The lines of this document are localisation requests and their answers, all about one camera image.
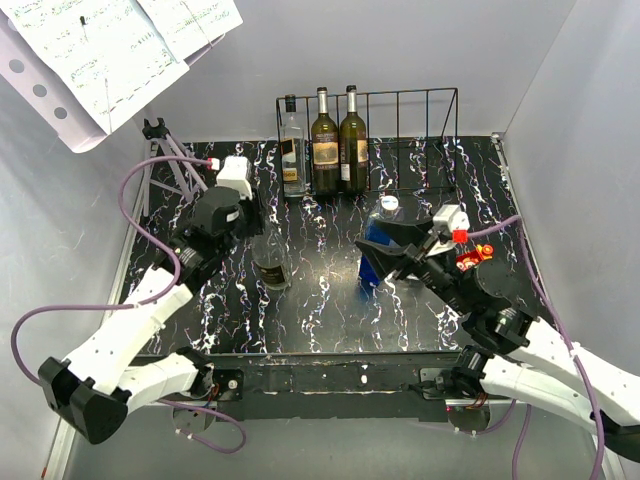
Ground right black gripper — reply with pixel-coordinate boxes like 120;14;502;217
355;213;475;316

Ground blue square glass bottle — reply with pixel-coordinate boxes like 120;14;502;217
359;195;402;289

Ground tall clear bottle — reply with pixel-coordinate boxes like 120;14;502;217
251;219;291;290

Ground clear square bottle orange label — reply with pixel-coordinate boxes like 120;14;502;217
280;94;307;198

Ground dark green wine bottle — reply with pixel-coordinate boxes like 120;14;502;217
339;85;369;194
311;87;340;196

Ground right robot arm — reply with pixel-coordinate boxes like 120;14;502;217
355;218;639;462

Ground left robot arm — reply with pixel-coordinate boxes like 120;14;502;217
38;186;264;445

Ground right sheet music page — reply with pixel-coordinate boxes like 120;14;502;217
139;0;243;60

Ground sheet music page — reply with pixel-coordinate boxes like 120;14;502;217
139;0;243;60
1;0;188;133

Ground left sheet music page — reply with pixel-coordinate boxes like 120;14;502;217
1;0;188;133

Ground lilac music stand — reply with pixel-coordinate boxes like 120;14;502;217
0;0;244;218

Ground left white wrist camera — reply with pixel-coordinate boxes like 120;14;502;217
216;156;253;200

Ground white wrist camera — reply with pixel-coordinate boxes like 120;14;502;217
432;204;470;252
216;156;253;200

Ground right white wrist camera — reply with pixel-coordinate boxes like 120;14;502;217
432;204;470;252

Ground black wire wine rack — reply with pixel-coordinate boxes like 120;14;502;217
276;88;457;197

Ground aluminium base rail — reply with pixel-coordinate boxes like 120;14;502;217
42;132;626;480

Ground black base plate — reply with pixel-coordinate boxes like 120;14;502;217
210;352;478;422

